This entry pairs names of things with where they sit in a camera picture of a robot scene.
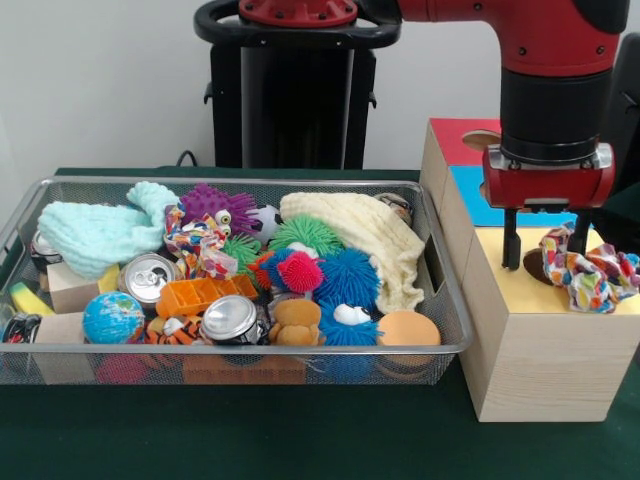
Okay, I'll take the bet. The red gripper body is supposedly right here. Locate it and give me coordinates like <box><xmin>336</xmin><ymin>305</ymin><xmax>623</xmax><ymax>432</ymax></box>
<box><xmin>482</xmin><ymin>142</ymin><xmax>617</xmax><ymax>211</ymax></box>

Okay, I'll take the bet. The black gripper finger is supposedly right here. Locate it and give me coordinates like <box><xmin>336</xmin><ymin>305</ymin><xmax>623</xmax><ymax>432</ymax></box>
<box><xmin>568</xmin><ymin>206</ymin><xmax>592</xmax><ymax>256</ymax></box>
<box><xmin>501</xmin><ymin>206</ymin><xmax>525</xmax><ymax>272</ymax></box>

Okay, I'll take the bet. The colourful knotted rope toy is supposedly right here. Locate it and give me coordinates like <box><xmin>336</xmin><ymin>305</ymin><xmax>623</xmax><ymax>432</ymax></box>
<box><xmin>538</xmin><ymin>222</ymin><xmax>640</xmax><ymax>315</ymax></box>
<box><xmin>163</xmin><ymin>203</ymin><xmax>237</xmax><ymax>281</ymax></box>

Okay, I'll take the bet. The wooden box with three holes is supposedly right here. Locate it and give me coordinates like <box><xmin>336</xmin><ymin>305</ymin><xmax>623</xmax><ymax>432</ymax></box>
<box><xmin>418</xmin><ymin>117</ymin><xmax>640</xmax><ymax>424</ymax></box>

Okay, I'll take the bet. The silver mesh bin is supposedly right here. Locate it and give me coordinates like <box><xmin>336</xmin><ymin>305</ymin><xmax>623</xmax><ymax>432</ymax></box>
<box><xmin>0</xmin><ymin>175</ymin><xmax>475</xmax><ymax>386</ymax></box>

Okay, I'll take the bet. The dark green cloth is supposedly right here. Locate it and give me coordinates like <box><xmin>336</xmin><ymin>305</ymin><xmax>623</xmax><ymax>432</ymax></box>
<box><xmin>0</xmin><ymin>167</ymin><xmax>640</xmax><ymax>480</ymax></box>
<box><xmin>602</xmin><ymin>182</ymin><xmax>640</xmax><ymax>244</ymax></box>

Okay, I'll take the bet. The cream cloth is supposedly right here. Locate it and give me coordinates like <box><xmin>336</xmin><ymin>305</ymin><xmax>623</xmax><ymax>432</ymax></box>
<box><xmin>278</xmin><ymin>191</ymin><xmax>426</xmax><ymax>314</ymax></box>

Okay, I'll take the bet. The blue spiky ball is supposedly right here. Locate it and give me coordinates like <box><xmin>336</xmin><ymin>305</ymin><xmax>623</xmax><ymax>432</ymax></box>
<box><xmin>317</xmin><ymin>248</ymin><xmax>382</xmax><ymax>301</ymax></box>

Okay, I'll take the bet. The pink spiky ball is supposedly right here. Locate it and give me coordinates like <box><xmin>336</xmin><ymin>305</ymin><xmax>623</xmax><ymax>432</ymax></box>
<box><xmin>277</xmin><ymin>251</ymin><xmax>326</xmax><ymax>294</ymax></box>

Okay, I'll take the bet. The orange plush toy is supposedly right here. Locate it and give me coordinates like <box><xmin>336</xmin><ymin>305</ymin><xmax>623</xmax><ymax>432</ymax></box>
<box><xmin>268</xmin><ymin>298</ymin><xmax>325</xmax><ymax>347</ymax></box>

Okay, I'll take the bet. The small soccer ball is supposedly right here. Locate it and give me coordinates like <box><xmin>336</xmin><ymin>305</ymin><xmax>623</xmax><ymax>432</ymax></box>
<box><xmin>247</xmin><ymin>203</ymin><xmax>284</xmax><ymax>244</ymax></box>

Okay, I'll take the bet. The silver drink can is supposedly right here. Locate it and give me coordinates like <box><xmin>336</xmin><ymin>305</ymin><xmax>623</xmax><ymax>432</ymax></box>
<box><xmin>119</xmin><ymin>253</ymin><xmax>180</xmax><ymax>307</ymax></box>
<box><xmin>201</xmin><ymin>294</ymin><xmax>261</xmax><ymax>346</ymax></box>

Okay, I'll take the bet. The purple spiky ball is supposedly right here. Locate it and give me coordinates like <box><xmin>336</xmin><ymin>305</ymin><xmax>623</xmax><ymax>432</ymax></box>
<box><xmin>178</xmin><ymin>182</ymin><xmax>259</xmax><ymax>236</ymax></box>

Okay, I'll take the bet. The orange plastic crate toy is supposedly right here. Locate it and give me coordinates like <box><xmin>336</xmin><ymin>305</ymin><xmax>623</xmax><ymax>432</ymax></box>
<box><xmin>156</xmin><ymin>273</ymin><xmax>260</xmax><ymax>319</ymax></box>

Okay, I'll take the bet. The blue globe ball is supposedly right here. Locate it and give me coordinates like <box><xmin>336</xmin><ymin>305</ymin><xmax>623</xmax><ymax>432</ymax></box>
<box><xmin>81</xmin><ymin>291</ymin><xmax>146</xmax><ymax>345</ymax></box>

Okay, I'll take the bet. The mint green cloth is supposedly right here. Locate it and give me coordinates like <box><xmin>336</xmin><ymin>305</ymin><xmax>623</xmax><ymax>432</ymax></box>
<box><xmin>37</xmin><ymin>180</ymin><xmax>180</xmax><ymax>280</ymax></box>

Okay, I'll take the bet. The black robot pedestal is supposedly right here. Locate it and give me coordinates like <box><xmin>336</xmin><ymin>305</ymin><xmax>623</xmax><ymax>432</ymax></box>
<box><xmin>193</xmin><ymin>0</ymin><xmax>402</xmax><ymax>170</ymax></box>

